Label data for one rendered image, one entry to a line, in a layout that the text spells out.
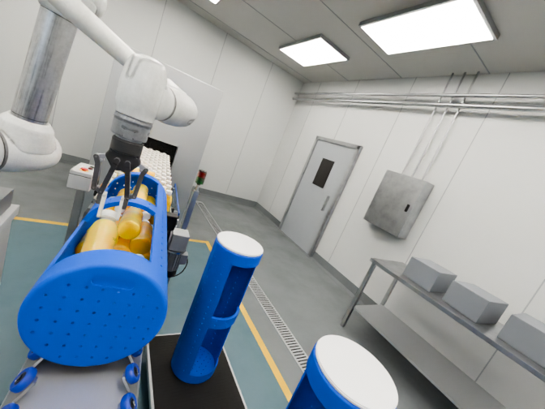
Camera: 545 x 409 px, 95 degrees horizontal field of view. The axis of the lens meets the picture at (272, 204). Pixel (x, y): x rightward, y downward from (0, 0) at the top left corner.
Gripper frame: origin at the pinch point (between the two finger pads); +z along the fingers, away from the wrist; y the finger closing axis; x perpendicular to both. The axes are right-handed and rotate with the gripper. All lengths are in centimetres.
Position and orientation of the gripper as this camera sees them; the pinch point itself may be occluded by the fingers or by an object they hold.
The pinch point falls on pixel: (111, 206)
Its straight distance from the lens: 85.0
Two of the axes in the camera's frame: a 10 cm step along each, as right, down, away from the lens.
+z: -3.7, 9.1, 2.0
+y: 8.5, 2.4, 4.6
